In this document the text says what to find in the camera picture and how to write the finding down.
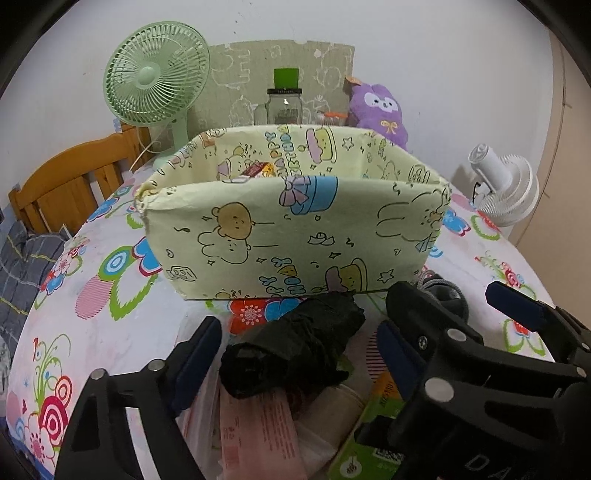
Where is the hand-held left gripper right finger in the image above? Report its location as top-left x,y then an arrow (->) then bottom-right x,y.
376,320 -> 455,445

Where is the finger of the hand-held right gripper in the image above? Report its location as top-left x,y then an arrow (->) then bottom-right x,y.
385,281 -> 586,398
486,280 -> 591,365

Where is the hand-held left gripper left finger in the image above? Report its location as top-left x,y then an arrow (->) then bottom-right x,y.
54,316 -> 223,480

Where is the grey knit sock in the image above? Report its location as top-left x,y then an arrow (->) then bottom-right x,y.
416,271 -> 469,324

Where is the pink packet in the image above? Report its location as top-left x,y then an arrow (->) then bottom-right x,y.
218,383 -> 309,480

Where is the green paper pack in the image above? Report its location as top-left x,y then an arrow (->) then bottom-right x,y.
327,369 -> 409,480

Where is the clear plastic bag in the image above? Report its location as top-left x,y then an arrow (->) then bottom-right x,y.
178,364 -> 370,480

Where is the yellow-green cartoon print storage box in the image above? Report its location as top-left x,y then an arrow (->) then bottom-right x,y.
134,124 -> 452,301

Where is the flower print tablecloth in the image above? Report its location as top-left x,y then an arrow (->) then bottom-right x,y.
4,152 -> 568,480

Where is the beige cylindrical container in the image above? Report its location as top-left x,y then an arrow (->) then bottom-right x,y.
318,385 -> 370,421

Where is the white table fan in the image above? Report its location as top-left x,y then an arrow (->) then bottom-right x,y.
467,143 -> 540,228

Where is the red and white packet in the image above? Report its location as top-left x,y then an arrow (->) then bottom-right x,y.
238,161 -> 277,182

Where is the blue-grey plaid blanket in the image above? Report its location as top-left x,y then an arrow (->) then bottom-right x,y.
0,217 -> 70,352

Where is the purple plush toy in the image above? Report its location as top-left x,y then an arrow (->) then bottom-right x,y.
344,76 -> 411,153

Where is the wooden bed headboard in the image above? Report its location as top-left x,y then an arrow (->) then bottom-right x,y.
8,131 -> 155,236

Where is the glass jar with black lid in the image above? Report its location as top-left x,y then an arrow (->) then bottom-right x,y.
265,88 -> 303,126

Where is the small green box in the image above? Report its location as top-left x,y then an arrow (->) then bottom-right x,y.
272,68 -> 300,89

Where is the green cartoon print board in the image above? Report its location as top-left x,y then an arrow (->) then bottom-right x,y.
208,41 -> 355,130

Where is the green table fan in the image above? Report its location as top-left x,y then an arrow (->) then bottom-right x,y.
102,24 -> 212,174

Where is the white fan cable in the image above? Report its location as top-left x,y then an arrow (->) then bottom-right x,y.
130,124 -> 158,174

